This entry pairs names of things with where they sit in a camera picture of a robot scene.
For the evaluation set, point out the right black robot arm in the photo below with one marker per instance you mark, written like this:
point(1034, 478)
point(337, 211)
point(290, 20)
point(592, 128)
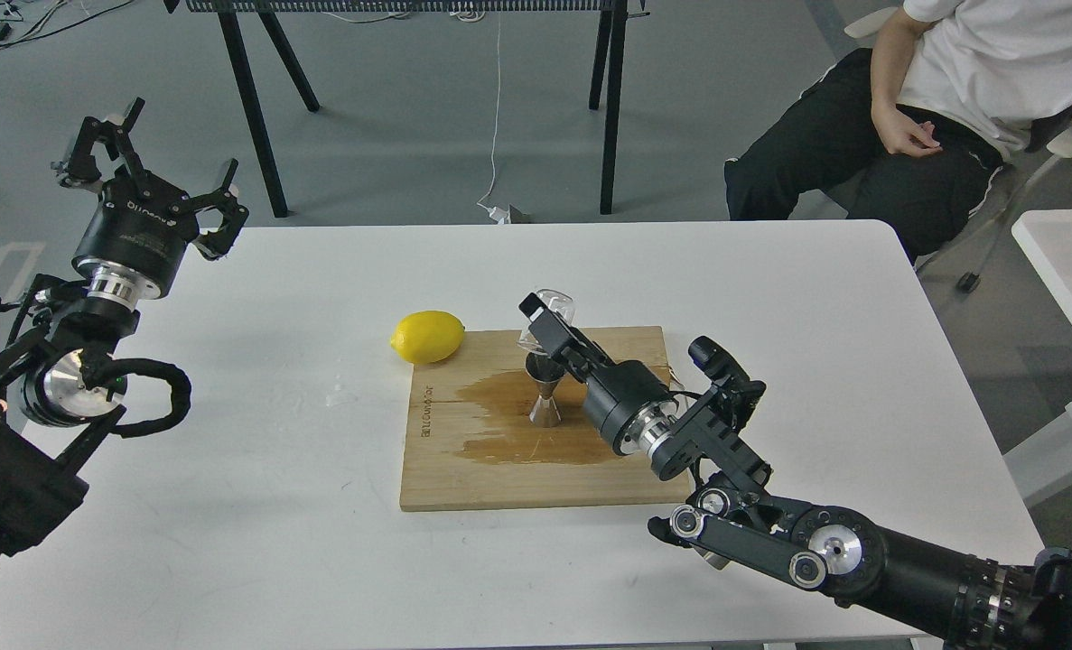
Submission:
point(967, 602)

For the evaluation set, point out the yellow lemon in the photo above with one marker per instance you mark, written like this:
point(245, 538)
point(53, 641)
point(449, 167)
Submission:
point(426, 337)

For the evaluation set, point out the steel double jigger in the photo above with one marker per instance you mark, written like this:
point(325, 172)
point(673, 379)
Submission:
point(547, 374)

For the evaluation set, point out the wooden cutting board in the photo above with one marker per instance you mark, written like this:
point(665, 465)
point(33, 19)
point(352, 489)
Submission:
point(470, 444)

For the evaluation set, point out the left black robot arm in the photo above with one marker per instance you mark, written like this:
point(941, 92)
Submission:
point(62, 390)

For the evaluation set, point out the small clear glass cup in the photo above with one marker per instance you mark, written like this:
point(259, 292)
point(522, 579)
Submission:
point(540, 306)

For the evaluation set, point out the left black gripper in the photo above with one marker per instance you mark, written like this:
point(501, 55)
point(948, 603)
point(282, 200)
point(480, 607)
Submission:
point(134, 239)

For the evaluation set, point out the black metal frame table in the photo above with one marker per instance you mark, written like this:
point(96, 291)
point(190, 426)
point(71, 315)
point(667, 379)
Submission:
point(344, 120)

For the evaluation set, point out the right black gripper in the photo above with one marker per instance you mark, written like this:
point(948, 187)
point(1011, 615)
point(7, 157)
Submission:
point(626, 402)

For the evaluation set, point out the seated person white shirt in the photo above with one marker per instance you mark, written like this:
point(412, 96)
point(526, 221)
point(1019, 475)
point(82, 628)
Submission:
point(800, 152)

